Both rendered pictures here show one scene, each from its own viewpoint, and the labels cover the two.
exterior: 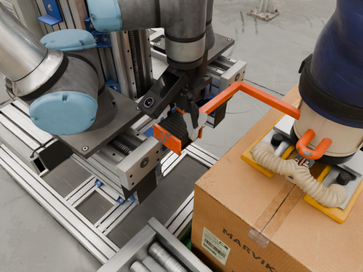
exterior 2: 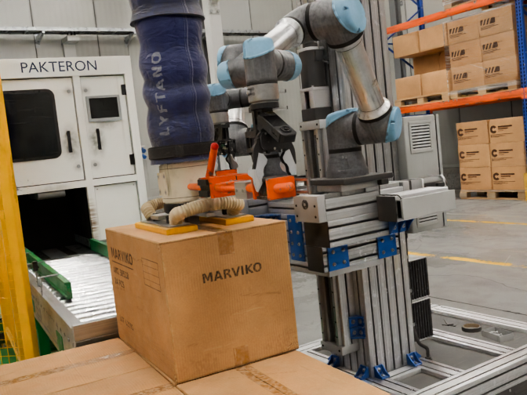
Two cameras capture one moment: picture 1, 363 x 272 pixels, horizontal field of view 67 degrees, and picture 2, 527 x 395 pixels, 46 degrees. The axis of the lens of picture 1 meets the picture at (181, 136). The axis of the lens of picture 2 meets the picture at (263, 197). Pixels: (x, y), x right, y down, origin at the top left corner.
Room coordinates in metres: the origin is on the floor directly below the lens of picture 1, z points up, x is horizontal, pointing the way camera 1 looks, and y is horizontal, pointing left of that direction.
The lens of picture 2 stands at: (1.41, -2.20, 1.17)
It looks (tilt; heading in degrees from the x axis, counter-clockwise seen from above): 5 degrees down; 110
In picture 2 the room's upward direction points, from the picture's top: 6 degrees counter-clockwise
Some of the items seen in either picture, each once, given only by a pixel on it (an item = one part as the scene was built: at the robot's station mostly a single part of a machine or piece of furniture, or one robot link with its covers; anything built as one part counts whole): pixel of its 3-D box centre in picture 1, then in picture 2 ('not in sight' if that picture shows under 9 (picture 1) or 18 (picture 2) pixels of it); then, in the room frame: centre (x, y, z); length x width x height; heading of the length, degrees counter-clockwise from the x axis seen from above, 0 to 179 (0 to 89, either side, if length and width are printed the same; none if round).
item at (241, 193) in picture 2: not in sight; (250, 189); (0.85, -0.71, 1.07); 0.07 x 0.07 x 0.04; 47
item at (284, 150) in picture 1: (287, 129); (218, 213); (0.57, -0.32, 0.97); 0.34 x 0.10 x 0.05; 137
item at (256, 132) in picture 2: not in sight; (265, 128); (0.93, -0.78, 1.21); 0.09 x 0.08 x 0.12; 137
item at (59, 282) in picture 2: not in sight; (36, 269); (-1.07, 0.70, 0.60); 1.60 x 0.10 x 0.09; 137
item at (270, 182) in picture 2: not in sight; (273, 187); (0.94, -0.80, 1.07); 0.08 x 0.07 x 0.05; 137
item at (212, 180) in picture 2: not in sight; (217, 186); (0.69, -0.56, 1.07); 0.10 x 0.08 x 0.06; 47
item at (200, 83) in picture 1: (187, 77); (222, 139); (0.49, -0.01, 1.22); 0.09 x 0.08 x 0.12; 137
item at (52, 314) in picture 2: not in sight; (37, 298); (-0.85, 0.42, 0.50); 2.31 x 0.05 x 0.19; 137
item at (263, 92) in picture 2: not in sight; (262, 95); (0.93, -0.78, 1.30); 0.08 x 0.08 x 0.05
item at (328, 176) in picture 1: (351, 164); (163, 222); (0.44, -0.46, 0.97); 0.34 x 0.10 x 0.05; 137
